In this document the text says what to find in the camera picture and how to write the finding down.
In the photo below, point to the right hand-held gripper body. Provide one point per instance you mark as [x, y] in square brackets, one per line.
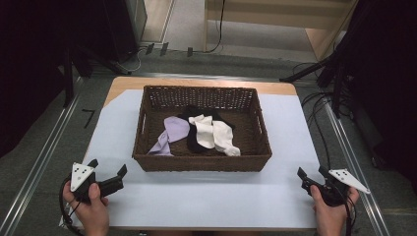
[344, 178]

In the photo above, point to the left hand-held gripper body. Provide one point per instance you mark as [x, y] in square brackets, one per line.
[80, 175]

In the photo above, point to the purple sock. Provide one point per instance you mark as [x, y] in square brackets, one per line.
[176, 128]

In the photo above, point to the black sock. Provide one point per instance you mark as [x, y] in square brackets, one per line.
[193, 143]

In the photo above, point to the brown wicker basket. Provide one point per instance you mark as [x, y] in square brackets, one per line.
[203, 162]

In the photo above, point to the white sock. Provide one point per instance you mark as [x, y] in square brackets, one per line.
[224, 137]
[205, 132]

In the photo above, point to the person's right hand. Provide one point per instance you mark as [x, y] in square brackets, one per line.
[331, 219]

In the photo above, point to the person's left hand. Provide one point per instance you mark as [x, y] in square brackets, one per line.
[93, 216]

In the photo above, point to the white table mat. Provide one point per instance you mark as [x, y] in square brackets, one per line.
[196, 200]

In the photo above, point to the black stand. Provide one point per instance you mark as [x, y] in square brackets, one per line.
[337, 88]
[69, 82]

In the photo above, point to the dark curtain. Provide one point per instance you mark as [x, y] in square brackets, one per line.
[29, 65]
[387, 82]

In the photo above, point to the grey cabinet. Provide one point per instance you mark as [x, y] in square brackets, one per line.
[137, 19]

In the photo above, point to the metal floor rail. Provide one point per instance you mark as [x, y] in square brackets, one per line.
[39, 164]
[355, 167]

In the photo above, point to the light wooden furniture frame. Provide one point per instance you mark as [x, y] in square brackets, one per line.
[323, 37]

